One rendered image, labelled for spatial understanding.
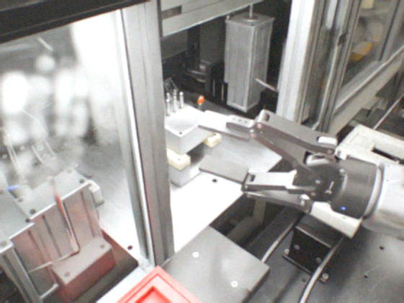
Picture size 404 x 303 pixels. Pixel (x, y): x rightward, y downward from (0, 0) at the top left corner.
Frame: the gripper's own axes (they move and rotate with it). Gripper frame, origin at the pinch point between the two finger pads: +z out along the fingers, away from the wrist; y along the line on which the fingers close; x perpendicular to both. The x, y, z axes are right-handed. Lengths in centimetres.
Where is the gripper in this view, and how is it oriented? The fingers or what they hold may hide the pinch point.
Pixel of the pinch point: (219, 146)
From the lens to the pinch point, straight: 49.5
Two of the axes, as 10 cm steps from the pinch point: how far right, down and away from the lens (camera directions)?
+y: 0.0, -6.9, -7.2
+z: -9.2, -2.8, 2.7
